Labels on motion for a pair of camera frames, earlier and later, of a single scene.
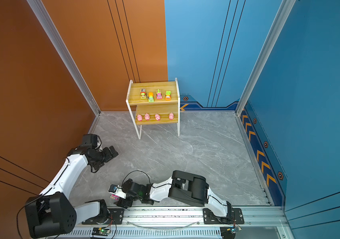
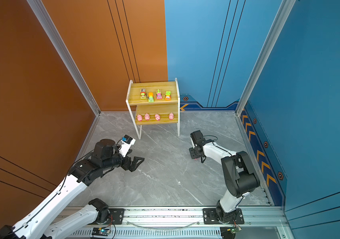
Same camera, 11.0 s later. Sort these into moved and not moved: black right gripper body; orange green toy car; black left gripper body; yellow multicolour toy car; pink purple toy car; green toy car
Moved: black left gripper body; black right gripper body
Not moved: yellow multicolour toy car; pink purple toy car; orange green toy car; green toy car
